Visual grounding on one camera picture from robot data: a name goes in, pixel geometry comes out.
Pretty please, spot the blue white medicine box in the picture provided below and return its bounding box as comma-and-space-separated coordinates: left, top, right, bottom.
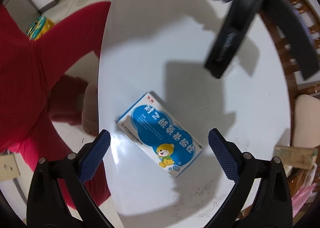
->
116, 92, 204, 177

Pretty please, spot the pink plastic bag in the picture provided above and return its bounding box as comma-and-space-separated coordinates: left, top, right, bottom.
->
292, 183, 316, 217

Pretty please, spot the cardboard boxes stack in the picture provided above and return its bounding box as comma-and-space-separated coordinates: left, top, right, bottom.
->
0, 154, 20, 182

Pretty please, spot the green beige carton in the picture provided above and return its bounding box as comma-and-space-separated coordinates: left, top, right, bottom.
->
273, 146, 318, 170

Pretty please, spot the beige seat cushion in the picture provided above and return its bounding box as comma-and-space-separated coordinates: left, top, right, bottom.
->
292, 94, 320, 148

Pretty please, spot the teal yellow toy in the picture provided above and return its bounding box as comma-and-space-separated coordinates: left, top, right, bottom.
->
25, 16, 55, 40

